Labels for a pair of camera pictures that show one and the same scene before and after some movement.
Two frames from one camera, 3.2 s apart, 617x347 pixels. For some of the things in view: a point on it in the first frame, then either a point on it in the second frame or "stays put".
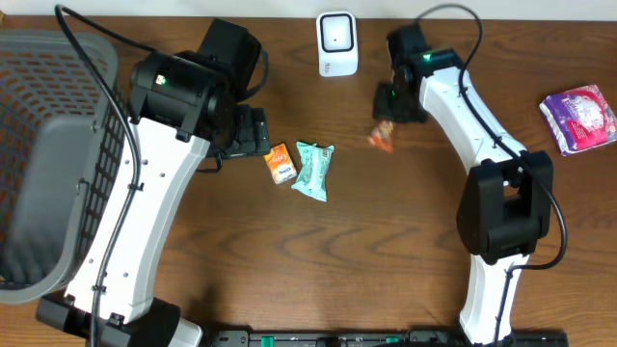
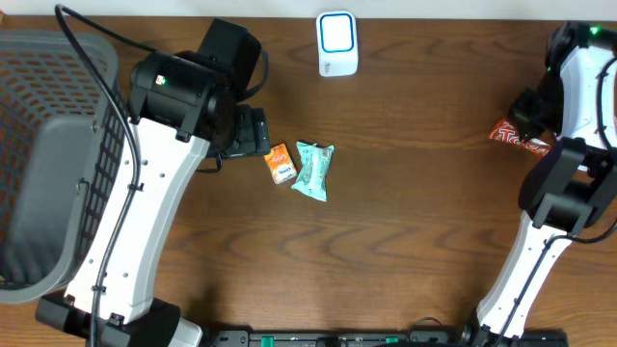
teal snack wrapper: (312, 177) stays put
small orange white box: (280, 163) stays put
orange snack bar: (382, 136) → (503, 130)
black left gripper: (255, 133) stays put
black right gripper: (383, 112) → (527, 125)
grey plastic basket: (62, 162) stays put
